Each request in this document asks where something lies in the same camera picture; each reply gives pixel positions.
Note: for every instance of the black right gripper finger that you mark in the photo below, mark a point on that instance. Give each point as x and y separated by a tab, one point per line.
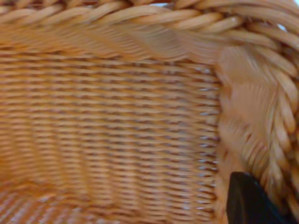
247	203

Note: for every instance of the orange woven wicker basket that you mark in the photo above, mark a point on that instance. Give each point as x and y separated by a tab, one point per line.
112	116

